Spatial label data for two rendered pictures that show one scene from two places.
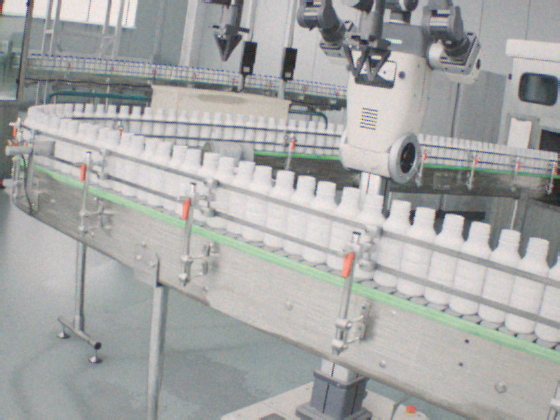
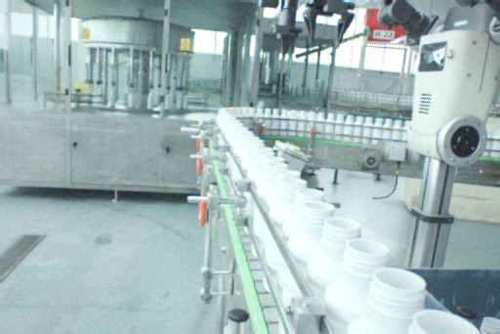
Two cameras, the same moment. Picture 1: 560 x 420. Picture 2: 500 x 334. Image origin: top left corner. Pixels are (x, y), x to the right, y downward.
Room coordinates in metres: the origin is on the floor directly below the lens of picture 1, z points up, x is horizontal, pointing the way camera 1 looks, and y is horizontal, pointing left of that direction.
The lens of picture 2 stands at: (0.68, -0.69, 1.29)
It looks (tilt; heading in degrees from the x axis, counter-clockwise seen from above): 11 degrees down; 41
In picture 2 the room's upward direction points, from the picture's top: 5 degrees clockwise
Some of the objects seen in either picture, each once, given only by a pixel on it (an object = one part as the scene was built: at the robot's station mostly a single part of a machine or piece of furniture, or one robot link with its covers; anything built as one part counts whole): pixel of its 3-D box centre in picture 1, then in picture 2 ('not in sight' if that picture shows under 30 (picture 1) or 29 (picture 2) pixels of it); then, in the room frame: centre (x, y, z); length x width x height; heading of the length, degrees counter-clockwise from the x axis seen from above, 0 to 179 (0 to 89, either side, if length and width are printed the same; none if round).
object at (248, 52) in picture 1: (246, 59); not in sight; (7.79, 0.58, 1.55); 0.17 x 0.15 x 0.42; 122
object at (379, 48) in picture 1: (370, 60); (334, 27); (1.53, -0.17, 1.44); 0.07 x 0.07 x 0.09; 49
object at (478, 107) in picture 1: (463, 140); not in sight; (8.22, -2.21, 0.96); 0.82 x 0.50 x 1.91; 122
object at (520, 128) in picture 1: (518, 137); not in sight; (5.03, -1.81, 1.22); 0.23 x 0.04 x 0.32; 32
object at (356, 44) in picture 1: (361, 57); (318, 25); (1.51, -0.14, 1.44); 0.07 x 0.07 x 0.09; 49
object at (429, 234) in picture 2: not in sight; (422, 268); (2.07, -0.29, 0.74); 0.11 x 0.11 x 0.40; 50
